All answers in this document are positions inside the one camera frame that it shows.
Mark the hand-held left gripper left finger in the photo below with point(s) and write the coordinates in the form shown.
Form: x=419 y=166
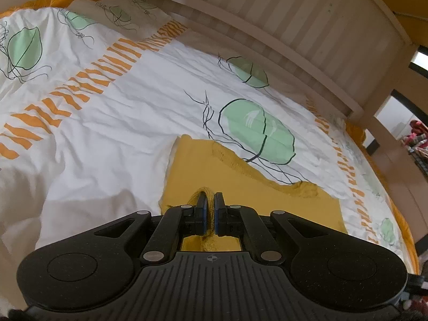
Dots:
x=201 y=214

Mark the white leaf-print duvet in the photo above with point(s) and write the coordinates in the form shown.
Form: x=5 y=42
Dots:
x=117 y=100

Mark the pile of colourful clothes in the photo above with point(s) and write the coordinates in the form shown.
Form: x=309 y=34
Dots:
x=416 y=140

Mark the white leaf-print pillow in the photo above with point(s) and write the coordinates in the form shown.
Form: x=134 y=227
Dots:
x=133 y=13

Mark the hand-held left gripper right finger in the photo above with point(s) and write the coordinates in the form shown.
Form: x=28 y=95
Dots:
x=219 y=214

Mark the mustard yellow sweater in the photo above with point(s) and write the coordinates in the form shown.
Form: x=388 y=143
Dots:
x=260 y=204

